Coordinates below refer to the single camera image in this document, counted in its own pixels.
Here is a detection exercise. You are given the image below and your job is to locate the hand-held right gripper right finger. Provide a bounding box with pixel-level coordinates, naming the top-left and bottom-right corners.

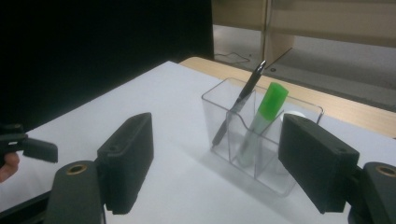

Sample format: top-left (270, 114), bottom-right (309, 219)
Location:
top-left (277, 113), bottom-right (361, 215)

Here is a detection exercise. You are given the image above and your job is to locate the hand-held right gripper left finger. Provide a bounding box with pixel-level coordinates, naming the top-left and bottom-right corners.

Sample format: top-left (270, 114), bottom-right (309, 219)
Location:
top-left (96, 112), bottom-right (154, 216)

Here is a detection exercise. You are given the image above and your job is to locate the clear plastic pen organizer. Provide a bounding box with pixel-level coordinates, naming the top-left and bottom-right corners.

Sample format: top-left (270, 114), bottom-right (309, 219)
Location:
top-left (201, 77), bottom-right (325, 198)

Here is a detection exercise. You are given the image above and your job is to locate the green highlighter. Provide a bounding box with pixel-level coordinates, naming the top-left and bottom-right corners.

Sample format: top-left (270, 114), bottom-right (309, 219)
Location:
top-left (237, 81), bottom-right (290, 167)

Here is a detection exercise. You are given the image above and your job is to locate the black pen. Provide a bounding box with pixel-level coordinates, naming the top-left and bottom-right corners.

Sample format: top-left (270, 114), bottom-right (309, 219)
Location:
top-left (212, 60), bottom-right (267, 147)

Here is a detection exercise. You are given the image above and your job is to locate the light wooden table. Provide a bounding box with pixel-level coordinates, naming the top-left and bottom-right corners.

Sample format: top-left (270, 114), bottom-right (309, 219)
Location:
top-left (179, 56), bottom-right (396, 139)

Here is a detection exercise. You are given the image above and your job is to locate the black curtain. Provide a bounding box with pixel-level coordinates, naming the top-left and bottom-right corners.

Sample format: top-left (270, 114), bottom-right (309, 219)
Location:
top-left (0, 0), bottom-right (216, 133)

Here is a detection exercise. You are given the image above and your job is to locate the beige wooden shelf unit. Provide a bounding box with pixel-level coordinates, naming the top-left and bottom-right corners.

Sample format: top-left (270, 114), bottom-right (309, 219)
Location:
top-left (211, 0), bottom-right (396, 68)

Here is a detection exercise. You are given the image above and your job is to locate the thin black floor cable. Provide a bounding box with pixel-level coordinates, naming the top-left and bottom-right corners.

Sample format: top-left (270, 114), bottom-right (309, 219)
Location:
top-left (214, 51), bottom-right (252, 63)

